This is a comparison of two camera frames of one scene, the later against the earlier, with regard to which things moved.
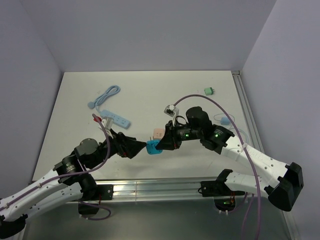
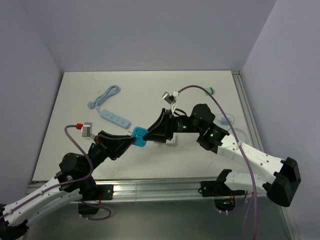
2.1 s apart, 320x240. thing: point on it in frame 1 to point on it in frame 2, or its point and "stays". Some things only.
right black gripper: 170,141 to 169,128
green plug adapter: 209,91 stays
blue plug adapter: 151,147 to 138,133
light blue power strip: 118,120 stays
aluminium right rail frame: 247,110 stays
